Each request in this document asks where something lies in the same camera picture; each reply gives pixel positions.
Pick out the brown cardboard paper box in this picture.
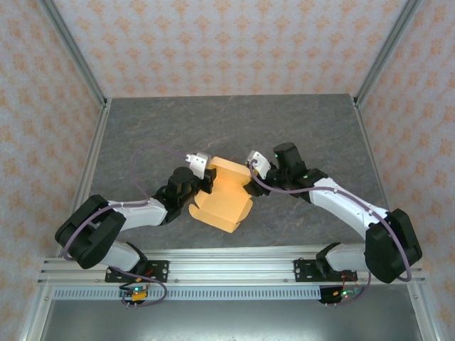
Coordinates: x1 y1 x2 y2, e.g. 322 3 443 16
188 156 254 234

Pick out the grey metal sheet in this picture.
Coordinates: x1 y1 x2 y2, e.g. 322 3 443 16
35 300 424 341

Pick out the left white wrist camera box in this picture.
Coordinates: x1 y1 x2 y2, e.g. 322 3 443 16
186 151 210 178

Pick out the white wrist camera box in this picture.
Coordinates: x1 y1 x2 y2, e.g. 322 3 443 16
247 151 272 178
186 151 210 178

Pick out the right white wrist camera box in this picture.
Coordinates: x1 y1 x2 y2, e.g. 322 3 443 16
247 151 272 178

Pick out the right aluminium table side rail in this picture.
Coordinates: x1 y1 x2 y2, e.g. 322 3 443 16
351 95 406 256

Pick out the aluminium table side rail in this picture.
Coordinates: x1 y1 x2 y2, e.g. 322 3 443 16
351 95 406 256
55 98 113 257

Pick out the aluminium mounting rail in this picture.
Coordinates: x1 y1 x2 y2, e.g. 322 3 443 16
37 248 426 286

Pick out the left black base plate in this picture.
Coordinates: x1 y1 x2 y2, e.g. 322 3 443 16
105 260 170 283

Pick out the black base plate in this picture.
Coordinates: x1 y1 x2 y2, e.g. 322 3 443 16
293 259 358 284
105 260 170 283

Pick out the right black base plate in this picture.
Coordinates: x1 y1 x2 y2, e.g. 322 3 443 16
293 259 358 284

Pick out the left aluminium table side rail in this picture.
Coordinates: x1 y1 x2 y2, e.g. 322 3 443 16
55 98 113 257

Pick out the slotted grey cable duct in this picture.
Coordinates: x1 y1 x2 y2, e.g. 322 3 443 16
52 287 323 301

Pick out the right aluminium frame post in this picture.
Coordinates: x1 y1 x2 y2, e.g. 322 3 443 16
353 0 424 108

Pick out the aluminium frame post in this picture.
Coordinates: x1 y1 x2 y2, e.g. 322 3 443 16
353 0 424 108
38 0 109 108

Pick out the left aluminium frame post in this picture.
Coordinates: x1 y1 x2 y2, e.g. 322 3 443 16
38 0 109 108

